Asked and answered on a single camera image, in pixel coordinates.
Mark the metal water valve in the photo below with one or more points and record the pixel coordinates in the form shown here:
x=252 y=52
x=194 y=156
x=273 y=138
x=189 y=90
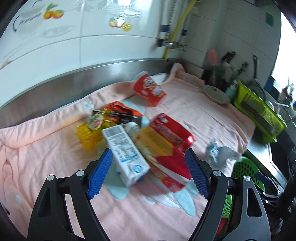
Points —
x=170 y=44

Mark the white ceramic plate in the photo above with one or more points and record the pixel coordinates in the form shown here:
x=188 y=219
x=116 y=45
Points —
x=216 y=95

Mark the black frying pan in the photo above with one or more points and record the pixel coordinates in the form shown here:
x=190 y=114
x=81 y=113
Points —
x=255 y=86

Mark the black cardboard box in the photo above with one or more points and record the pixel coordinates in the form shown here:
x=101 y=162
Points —
x=118 y=117

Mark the red soda can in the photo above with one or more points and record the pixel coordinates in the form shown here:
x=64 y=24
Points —
x=172 y=131

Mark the teal soap bottle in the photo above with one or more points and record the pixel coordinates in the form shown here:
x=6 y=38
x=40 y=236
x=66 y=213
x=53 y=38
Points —
x=232 y=90

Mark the pink airplane towel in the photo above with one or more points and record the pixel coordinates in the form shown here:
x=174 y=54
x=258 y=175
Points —
x=147 y=210

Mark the blue cup on windowsill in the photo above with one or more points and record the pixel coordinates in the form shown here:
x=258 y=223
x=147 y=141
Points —
x=269 y=84

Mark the yellow plastic wrapper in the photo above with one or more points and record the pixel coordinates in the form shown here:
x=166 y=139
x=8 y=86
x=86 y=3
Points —
x=90 y=134

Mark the lime green dish rack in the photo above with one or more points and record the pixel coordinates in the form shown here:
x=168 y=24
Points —
x=269 y=123

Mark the clear plastic wrapper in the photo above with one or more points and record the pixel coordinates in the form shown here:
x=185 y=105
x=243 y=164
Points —
x=217 y=156

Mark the white milk carton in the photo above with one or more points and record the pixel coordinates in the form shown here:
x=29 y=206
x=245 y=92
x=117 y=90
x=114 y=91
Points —
x=128 y=160

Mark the pink bottle brush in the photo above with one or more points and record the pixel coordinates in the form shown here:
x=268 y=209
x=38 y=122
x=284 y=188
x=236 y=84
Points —
x=212 y=54

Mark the red lion snack cup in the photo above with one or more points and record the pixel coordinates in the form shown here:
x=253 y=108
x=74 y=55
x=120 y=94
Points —
x=148 y=89

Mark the red plastic stool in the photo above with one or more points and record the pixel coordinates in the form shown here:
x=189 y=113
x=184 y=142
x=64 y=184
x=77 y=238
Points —
x=223 y=221

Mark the orange snack wrapper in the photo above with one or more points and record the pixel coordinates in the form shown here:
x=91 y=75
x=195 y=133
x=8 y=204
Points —
x=121 y=108

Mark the green mesh trash basket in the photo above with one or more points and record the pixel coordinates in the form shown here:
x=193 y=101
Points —
x=245 y=167

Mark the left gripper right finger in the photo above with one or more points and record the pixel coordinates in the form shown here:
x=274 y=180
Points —
x=248 y=219

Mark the iced tea bottle red label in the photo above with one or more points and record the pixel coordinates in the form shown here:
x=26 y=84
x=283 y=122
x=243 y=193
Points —
x=166 y=161

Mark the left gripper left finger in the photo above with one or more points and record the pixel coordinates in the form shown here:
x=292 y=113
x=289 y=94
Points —
x=50 y=219

